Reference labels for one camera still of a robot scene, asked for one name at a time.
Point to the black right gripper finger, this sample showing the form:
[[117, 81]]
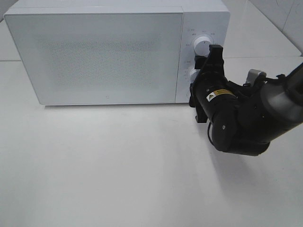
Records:
[[215, 62], [199, 91]]

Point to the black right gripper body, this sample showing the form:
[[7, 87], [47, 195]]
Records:
[[220, 97]]

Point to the white timer knob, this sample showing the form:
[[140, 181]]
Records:
[[193, 74]]

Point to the white microwave door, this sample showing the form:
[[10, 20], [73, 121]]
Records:
[[99, 59]]

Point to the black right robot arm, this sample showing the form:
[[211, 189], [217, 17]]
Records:
[[244, 119]]

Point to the upper white power knob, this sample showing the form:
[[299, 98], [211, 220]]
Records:
[[201, 45]]

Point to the white microwave oven body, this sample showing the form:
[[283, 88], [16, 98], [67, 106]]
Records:
[[199, 18]]

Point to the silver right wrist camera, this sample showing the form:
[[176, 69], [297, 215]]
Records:
[[253, 75]]

